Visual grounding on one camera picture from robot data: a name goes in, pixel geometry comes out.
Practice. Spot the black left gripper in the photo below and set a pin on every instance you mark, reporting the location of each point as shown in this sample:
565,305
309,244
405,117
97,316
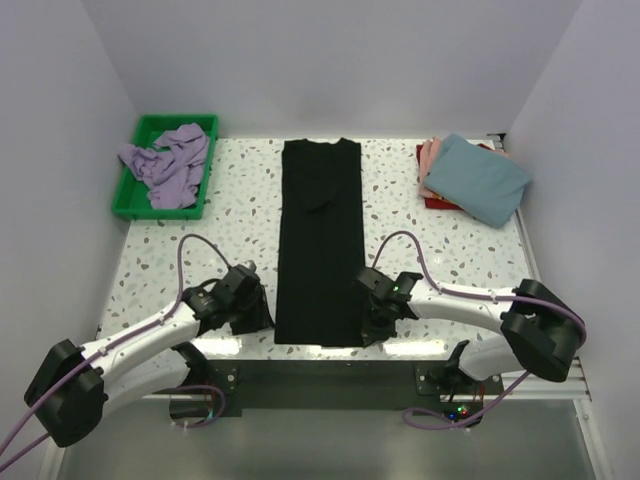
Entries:
260,317

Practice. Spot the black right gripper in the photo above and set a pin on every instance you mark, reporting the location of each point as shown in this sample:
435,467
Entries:
373,334

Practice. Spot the black t shirt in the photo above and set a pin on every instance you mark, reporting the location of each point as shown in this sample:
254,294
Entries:
321,244

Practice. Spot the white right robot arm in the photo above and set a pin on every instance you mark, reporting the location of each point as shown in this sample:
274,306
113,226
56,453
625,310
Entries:
532,329

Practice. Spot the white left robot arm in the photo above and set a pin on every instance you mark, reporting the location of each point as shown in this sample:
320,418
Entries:
75,387

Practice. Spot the crumpled purple t shirt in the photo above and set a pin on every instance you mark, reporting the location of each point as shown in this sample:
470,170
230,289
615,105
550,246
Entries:
172,168

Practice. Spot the folded blue t shirt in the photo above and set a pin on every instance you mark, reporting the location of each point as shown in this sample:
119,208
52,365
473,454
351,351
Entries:
485,184

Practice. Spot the folded pink t shirt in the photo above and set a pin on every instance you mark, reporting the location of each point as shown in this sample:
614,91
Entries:
427,155

